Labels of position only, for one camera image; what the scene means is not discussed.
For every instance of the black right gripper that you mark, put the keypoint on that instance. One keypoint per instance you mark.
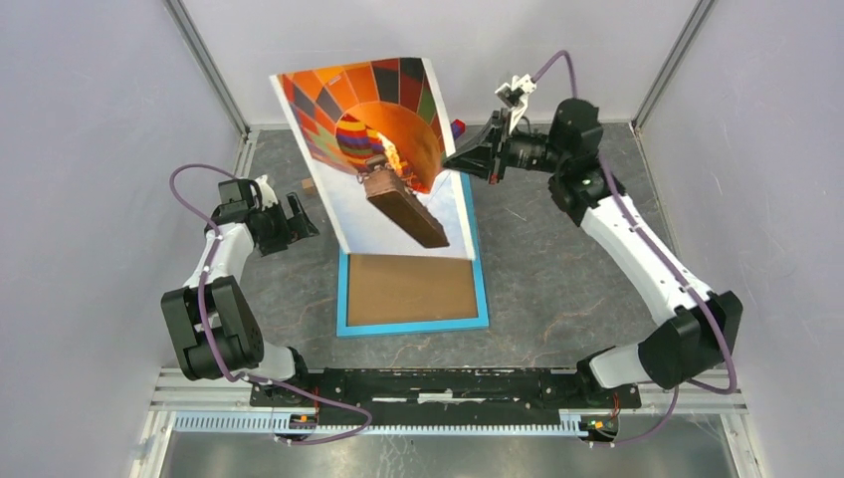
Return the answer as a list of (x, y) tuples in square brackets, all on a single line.
[(474, 157)]

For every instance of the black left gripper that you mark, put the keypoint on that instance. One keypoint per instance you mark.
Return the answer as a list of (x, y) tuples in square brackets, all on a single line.
[(299, 220)]

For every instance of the sky and sun photo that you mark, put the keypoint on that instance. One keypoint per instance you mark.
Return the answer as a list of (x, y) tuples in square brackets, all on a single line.
[(373, 136)]

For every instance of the brown frame backing board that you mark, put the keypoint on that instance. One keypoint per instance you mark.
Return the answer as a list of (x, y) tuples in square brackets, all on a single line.
[(386, 294)]

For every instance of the blue wooden picture frame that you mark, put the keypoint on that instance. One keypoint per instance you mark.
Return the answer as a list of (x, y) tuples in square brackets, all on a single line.
[(361, 229)]

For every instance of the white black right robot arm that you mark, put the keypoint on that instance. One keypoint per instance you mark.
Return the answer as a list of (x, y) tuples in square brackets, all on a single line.
[(696, 327)]

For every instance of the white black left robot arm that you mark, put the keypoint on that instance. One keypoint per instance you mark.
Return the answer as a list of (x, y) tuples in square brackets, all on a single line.
[(212, 328)]

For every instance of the small wooden cube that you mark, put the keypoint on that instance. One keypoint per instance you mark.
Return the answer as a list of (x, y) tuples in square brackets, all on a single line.
[(309, 186)]

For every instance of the red purple toy block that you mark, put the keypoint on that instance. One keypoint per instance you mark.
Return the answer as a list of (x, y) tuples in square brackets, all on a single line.
[(458, 128)]

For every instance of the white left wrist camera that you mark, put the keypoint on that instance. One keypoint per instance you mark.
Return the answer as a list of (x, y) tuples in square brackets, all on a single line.
[(266, 197)]

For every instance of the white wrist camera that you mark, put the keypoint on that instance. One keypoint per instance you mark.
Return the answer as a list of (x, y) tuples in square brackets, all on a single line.
[(266, 197), (514, 95)]

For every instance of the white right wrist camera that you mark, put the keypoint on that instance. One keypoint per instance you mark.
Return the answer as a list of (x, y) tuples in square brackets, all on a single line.
[(514, 95)]

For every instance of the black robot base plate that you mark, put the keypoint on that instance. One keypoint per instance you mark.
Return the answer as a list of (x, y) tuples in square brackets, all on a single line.
[(469, 397)]

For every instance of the slotted cable duct rail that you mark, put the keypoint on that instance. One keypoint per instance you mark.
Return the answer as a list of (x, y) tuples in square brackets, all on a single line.
[(283, 423)]

